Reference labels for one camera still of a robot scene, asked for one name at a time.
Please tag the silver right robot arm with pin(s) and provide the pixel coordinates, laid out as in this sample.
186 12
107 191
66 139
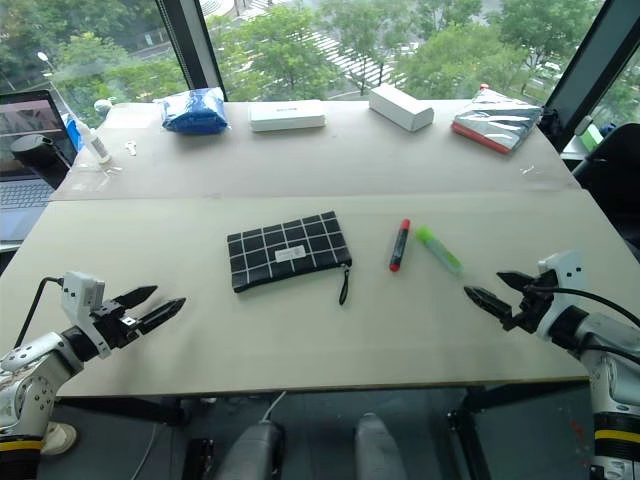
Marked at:
598 375

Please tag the black office chair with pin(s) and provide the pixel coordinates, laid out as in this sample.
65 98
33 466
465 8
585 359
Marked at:
611 170

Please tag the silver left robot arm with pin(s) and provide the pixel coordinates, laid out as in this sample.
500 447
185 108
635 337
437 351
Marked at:
32 380

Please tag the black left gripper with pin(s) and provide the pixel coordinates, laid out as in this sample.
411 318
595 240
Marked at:
114 325

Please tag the grey rounded robot leg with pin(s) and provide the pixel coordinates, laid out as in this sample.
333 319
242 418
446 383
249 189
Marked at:
252 450

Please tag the silver red foil package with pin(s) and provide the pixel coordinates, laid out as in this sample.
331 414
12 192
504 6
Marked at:
495 123

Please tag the white glue bottle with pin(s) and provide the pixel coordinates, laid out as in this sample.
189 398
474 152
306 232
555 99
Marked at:
93 141

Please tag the black table leg frame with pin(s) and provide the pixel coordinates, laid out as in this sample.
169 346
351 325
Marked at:
125 410
500 415

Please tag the red black marker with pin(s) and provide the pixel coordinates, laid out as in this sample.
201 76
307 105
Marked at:
400 245

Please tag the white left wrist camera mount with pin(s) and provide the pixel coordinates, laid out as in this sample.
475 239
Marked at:
80 303

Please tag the blue plastic bag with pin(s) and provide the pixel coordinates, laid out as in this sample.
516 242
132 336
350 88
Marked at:
194 110

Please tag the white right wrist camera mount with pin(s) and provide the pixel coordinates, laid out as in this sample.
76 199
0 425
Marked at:
563 280

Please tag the laptop computer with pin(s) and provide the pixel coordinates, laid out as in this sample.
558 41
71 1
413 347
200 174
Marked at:
25 165

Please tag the green highlighter pen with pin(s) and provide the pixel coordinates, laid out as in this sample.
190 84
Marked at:
439 249

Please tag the green white small box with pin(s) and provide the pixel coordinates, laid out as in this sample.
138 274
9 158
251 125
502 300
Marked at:
590 137

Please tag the angled white cardboard box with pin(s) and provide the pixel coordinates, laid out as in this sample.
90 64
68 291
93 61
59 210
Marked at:
400 107

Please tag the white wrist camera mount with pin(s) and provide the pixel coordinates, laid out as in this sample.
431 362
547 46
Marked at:
80 303
563 280

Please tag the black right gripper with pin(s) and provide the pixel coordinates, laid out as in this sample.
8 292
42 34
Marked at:
531 306

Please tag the flat white box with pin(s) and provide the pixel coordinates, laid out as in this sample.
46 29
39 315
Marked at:
287 115

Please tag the black grid pencil pouch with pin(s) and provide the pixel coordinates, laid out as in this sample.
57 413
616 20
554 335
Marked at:
289 251

